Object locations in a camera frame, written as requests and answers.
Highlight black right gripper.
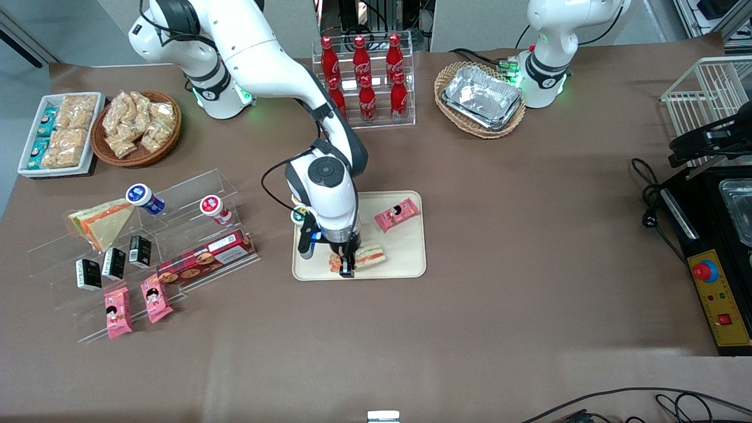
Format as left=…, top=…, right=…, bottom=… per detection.
left=322, top=234, right=360, bottom=278

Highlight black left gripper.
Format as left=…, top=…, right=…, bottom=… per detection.
left=669, top=105, right=752, bottom=168

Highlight long sandwich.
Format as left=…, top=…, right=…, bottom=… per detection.
left=328, top=243, right=387, bottom=274

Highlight beige plastic tray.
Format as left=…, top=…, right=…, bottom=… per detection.
left=292, top=190, right=427, bottom=281

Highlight aluminium foil tray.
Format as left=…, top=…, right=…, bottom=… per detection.
left=442, top=65, right=523, bottom=131
left=719, top=179, right=752, bottom=247

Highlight triangular wrapped sandwich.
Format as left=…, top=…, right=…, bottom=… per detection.
left=68, top=198, right=136, bottom=253

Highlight white rectangular plastic tray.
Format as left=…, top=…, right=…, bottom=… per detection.
left=18, top=92, right=106, bottom=178

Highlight black sealing machine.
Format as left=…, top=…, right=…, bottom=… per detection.
left=658, top=166, right=752, bottom=357

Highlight pink snack bar packet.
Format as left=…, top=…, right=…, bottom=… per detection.
left=374, top=197, right=421, bottom=234
left=140, top=274, right=174, bottom=324
left=104, top=286, right=133, bottom=340

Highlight grey metal shelf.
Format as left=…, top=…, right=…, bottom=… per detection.
left=673, top=0, right=752, bottom=56

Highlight red tartan shortbread box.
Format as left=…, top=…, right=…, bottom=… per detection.
left=156, top=229, right=257, bottom=287

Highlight clear acrylic bottle rack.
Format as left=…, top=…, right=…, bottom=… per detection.
left=311, top=35, right=417, bottom=132

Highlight red lid yogurt cup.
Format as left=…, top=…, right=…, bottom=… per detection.
left=199, top=194, right=233, bottom=226

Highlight yellow control panel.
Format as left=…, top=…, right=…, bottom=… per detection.
left=687, top=249, right=751, bottom=347

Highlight red cola bottle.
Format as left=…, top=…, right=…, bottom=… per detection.
left=320, top=36, right=340, bottom=83
left=327, top=76, right=348, bottom=121
left=390, top=72, right=409, bottom=121
left=358, top=75, right=378, bottom=123
left=385, top=33, right=405, bottom=80
left=352, top=35, right=372, bottom=83

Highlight clear acrylic tiered stand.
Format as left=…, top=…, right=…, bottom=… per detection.
left=26, top=169, right=261, bottom=343

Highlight light wicker basket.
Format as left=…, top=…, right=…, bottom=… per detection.
left=434, top=61, right=527, bottom=140

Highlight small black carton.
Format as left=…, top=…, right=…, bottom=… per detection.
left=102, top=247, right=126, bottom=281
left=76, top=258, right=102, bottom=291
left=128, top=235, right=153, bottom=269

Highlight blue lid yogurt cup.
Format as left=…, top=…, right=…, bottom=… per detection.
left=126, top=183, right=166, bottom=216

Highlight clear bag of fried snacks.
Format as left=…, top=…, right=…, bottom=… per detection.
left=103, top=93, right=133, bottom=137
left=140, top=120, right=174, bottom=155
left=150, top=101, right=177, bottom=131
left=130, top=91, right=155, bottom=118

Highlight dark brown wicker basket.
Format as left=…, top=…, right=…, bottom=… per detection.
left=90, top=90, right=182, bottom=169

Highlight black equipment rack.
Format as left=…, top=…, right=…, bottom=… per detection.
left=317, top=0, right=434, bottom=37

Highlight clear pack of crackers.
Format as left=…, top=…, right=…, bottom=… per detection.
left=59, top=94, right=98, bottom=131
left=50, top=128, right=89, bottom=151
left=42, top=147, right=83, bottom=170

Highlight teal snack packet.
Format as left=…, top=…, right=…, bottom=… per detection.
left=36, top=107, right=58, bottom=139
left=26, top=139, right=51, bottom=171

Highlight black metal bar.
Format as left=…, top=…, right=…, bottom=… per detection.
left=0, top=11, right=46, bottom=69

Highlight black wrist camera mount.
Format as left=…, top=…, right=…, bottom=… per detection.
left=297, top=213, right=321, bottom=260

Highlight white wire basket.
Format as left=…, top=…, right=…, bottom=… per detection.
left=660, top=56, right=752, bottom=168

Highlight black power cable with plug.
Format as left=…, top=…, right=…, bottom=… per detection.
left=630, top=157, right=688, bottom=265

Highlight black cable at arm base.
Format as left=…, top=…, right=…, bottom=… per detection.
left=449, top=48, right=519, bottom=74

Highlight long black cable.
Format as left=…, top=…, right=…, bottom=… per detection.
left=520, top=387, right=752, bottom=423

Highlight looped black cable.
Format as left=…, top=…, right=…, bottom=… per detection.
left=655, top=392, right=752, bottom=423

